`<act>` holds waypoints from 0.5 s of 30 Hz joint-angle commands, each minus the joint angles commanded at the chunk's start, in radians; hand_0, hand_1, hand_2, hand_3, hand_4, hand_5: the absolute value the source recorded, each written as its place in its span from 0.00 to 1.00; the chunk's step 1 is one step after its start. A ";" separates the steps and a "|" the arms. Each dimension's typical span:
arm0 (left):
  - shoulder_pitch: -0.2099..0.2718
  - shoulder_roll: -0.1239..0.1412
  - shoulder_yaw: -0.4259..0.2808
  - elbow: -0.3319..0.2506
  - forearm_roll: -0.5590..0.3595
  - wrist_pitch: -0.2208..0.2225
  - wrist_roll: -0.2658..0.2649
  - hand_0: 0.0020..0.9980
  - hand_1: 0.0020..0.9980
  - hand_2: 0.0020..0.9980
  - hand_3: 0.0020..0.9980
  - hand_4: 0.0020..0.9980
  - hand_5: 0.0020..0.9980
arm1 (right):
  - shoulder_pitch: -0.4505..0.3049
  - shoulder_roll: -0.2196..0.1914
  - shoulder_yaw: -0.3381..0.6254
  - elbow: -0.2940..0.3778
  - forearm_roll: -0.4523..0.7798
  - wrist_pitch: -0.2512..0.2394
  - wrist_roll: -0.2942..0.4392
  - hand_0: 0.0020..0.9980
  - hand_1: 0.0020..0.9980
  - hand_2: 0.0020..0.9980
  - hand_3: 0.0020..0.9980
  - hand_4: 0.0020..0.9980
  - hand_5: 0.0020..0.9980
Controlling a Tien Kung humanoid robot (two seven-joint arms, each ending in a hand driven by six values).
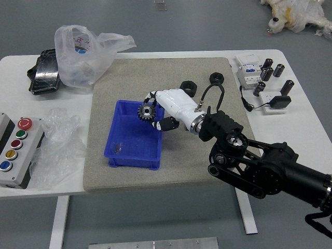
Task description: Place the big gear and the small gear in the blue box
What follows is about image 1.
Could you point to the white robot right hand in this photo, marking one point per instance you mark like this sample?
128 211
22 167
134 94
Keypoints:
179 103

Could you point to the large black gear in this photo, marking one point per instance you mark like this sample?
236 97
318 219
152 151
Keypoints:
146 112

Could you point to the blue plastic box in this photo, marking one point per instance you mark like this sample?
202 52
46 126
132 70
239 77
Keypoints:
135 145

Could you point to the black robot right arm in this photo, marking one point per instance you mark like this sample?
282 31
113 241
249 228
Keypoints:
259 166

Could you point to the large black hex nut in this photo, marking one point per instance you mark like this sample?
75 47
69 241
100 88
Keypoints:
190 86

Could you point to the small black hex nut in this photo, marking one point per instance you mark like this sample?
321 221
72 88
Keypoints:
216 77

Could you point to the grey push-button control box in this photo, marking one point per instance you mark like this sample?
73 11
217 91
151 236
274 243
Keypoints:
20 155

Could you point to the white circuit breaker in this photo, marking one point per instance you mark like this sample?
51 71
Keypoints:
247 70

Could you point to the small metal screw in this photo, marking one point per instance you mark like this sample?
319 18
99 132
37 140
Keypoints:
117 149

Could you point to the black cylindrical capacitor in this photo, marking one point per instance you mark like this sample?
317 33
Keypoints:
259 89
267 64
287 87
267 74
278 70

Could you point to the white power socket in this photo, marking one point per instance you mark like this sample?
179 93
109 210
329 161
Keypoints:
268 96

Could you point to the grey-brown mat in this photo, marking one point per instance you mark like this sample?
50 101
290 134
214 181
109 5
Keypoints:
129 181

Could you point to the grey floor outlet cover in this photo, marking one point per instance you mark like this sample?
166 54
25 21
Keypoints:
160 6

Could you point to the translucent printed plastic bag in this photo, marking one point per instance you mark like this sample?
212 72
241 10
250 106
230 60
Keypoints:
77 67

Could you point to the crumpled clear plastic wrap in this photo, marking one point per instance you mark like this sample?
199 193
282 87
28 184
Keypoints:
57 145

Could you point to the white table leg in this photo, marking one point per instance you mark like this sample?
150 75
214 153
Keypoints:
247 215
58 223

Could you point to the black wrapped tray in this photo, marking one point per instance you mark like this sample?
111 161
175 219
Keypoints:
44 75

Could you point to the silver metal plate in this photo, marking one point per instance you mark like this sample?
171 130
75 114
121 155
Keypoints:
153 243

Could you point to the plastic-wrapped plush toy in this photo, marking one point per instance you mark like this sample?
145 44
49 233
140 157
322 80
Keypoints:
293 15

